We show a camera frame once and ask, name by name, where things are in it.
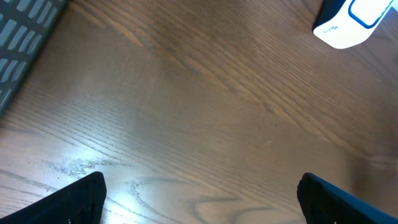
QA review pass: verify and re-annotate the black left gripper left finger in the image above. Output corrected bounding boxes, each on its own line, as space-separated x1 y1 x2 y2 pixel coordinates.
1 172 107 224

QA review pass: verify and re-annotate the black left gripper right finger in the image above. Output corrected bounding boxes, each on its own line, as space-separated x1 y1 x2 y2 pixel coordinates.
297 172 397 224

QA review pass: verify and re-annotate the grey plastic mesh basket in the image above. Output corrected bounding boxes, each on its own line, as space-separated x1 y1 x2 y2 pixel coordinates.
1 0 68 114

